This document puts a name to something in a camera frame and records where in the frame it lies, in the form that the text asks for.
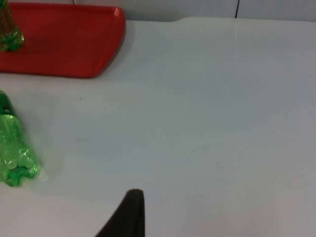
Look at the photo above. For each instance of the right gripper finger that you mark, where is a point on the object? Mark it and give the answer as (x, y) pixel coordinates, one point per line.
(128, 217)

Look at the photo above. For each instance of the green plastic bottle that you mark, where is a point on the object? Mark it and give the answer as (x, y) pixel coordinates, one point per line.
(14, 148)
(10, 34)

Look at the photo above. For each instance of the red tray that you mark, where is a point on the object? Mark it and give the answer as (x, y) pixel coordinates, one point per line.
(66, 42)

